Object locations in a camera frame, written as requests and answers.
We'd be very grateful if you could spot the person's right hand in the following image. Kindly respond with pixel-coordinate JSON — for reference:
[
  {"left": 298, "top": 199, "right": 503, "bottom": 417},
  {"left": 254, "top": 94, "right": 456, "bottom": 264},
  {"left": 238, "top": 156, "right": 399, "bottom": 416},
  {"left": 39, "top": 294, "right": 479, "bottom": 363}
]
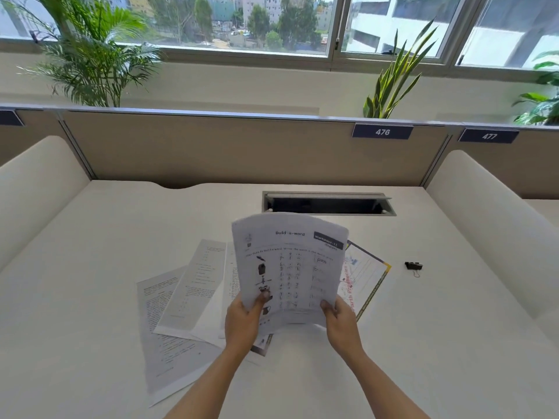
[{"left": 320, "top": 295, "right": 365, "bottom": 359}]

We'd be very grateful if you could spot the person's right forearm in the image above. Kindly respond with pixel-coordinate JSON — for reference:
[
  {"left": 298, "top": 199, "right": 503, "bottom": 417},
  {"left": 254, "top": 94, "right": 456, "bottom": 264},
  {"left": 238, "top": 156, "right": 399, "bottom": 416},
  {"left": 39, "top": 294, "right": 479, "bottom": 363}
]
[{"left": 345, "top": 347, "right": 431, "bottom": 419}]

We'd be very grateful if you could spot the green snake plant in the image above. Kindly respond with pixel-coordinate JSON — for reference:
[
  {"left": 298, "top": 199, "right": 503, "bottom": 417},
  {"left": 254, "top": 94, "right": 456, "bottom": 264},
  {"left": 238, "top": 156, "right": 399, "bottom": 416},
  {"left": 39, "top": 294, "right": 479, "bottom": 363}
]
[{"left": 363, "top": 16, "right": 438, "bottom": 120}]

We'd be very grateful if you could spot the beige desk partition panel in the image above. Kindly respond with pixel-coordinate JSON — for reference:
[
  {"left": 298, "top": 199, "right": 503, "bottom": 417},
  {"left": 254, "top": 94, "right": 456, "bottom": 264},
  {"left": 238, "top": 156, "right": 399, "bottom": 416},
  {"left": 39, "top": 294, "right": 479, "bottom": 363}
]
[{"left": 0, "top": 105, "right": 559, "bottom": 200}]

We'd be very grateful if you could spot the window with grey frame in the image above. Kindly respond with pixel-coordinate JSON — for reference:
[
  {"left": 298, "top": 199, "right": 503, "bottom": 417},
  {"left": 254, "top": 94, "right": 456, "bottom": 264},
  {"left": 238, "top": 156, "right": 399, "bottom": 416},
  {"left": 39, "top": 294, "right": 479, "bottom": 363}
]
[{"left": 0, "top": 0, "right": 559, "bottom": 73}]

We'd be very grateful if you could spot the white curved side divider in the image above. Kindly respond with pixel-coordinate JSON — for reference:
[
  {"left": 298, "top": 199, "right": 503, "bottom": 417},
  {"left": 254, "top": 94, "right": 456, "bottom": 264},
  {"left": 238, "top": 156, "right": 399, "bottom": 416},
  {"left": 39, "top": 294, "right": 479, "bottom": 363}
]
[
  {"left": 426, "top": 150, "right": 559, "bottom": 320},
  {"left": 0, "top": 135, "right": 91, "bottom": 272}
]

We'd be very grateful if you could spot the green palm plant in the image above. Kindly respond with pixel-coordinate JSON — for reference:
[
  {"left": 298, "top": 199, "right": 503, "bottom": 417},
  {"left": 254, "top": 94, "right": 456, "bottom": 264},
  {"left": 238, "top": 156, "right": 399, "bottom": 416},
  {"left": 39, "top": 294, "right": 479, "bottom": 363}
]
[{"left": 2, "top": 0, "right": 163, "bottom": 108}]

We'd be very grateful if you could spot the green leafy plant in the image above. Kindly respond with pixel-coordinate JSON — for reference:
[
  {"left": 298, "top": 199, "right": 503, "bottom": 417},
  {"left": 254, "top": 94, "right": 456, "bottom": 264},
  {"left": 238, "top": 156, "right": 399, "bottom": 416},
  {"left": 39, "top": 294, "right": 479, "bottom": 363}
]
[{"left": 512, "top": 50, "right": 559, "bottom": 126}]

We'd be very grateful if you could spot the colourful yellow-bordered worksheet paper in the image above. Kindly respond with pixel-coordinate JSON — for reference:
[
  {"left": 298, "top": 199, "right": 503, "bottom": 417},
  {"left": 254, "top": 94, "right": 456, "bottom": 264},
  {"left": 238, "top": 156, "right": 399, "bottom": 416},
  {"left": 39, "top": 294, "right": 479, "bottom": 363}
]
[{"left": 337, "top": 240, "right": 392, "bottom": 322}]

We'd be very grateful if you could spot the white sparse-text printed paper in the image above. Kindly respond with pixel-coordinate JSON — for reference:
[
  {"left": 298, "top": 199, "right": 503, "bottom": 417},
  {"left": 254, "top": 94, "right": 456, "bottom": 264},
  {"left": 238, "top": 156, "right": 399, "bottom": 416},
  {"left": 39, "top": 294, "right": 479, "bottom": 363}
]
[{"left": 153, "top": 239, "right": 228, "bottom": 335}]

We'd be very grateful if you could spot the white printed paper sheet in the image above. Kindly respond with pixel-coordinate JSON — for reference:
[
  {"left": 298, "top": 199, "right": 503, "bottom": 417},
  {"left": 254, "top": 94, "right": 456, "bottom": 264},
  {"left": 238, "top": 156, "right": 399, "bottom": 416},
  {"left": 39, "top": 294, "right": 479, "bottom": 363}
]
[{"left": 191, "top": 242, "right": 275, "bottom": 357}]

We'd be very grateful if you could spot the white dense-text printed paper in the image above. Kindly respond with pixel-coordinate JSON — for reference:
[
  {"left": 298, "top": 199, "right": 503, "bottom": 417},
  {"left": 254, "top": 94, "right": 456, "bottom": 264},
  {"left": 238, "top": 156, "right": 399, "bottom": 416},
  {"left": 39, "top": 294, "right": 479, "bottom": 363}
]
[{"left": 137, "top": 265, "right": 232, "bottom": 408}]

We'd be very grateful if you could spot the person's left hand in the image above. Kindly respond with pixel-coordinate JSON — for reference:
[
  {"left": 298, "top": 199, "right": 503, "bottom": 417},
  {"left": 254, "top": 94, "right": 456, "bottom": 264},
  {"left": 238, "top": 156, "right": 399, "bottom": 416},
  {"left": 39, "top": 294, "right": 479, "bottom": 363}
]
[{"left": 224, "top": 292, "right": 271, "bottom": 356}]

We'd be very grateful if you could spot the desk cable tray opening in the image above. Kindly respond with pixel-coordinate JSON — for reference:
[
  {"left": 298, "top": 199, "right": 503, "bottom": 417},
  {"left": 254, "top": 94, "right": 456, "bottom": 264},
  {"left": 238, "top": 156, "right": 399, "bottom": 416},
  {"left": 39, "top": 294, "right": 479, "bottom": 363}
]
[{"left": 262, "top": 191, "right": 397, "bottom": 217}]

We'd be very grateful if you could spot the person's left forearm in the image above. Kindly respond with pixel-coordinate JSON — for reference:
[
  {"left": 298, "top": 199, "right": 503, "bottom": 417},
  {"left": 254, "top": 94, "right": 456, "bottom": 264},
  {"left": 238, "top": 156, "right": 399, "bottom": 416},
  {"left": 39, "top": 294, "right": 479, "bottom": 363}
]
[{"left": 164, "top": 345, "right": 250, "bottom": 419}]

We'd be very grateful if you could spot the white picture-word worksheet paper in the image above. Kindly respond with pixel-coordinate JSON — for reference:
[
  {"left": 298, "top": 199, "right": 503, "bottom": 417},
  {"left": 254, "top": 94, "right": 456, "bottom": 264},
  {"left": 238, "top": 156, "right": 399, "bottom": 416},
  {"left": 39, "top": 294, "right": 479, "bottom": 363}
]
[{"left": 231, "top": 212, "right": 350, "bottom": 334}]

